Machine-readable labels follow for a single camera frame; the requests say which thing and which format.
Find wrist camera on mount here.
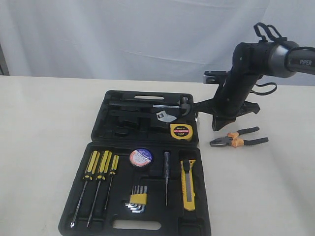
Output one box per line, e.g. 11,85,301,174
203,71,229,85

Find large yellow black screwdriver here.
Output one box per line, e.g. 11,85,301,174
70,150,100,229

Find black electrical tape roll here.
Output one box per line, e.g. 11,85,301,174
129,148,153,168

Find white backdrop curtain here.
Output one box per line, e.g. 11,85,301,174
0,0,315,82

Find yellow tape measure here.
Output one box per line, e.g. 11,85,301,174
170,123,193,141

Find black plastic tool case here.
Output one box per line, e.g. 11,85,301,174
59,90,211,236

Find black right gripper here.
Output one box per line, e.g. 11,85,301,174
193,71,261,131

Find small yellow black screwdriver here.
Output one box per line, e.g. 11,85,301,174
104,155,119,211

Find yellow black utility knife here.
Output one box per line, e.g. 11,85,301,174
181,159,195,212

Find hex key set yellow holder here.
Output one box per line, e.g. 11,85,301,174
125,185,148,214

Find adjustable wrench silver head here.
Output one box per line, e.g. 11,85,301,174
109,110,177,129

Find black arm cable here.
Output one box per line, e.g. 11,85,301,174
252,22,288,96

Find voltage tester screwdriver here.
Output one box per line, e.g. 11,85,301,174
164,151,170,206

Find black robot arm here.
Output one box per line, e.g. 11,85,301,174
194,41,315,131

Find claw hammer black handle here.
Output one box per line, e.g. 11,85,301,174
108,97,191,116

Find orange black combination pliers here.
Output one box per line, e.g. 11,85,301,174
209,126,269,148

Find middle yellow black screwdriver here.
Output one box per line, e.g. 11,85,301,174
87,150,112,228

